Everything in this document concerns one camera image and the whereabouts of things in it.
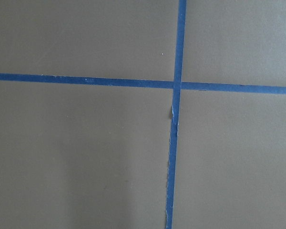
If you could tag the blue tape line lengthwise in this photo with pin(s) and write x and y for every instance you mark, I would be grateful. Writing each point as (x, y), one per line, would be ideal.
(177, 85)

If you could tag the blue tape line crosswise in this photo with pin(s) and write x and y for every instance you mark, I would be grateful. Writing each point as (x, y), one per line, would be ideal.
(259, 89)

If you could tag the brown paper table cover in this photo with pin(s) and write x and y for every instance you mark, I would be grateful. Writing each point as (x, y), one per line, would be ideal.
(76, 156)

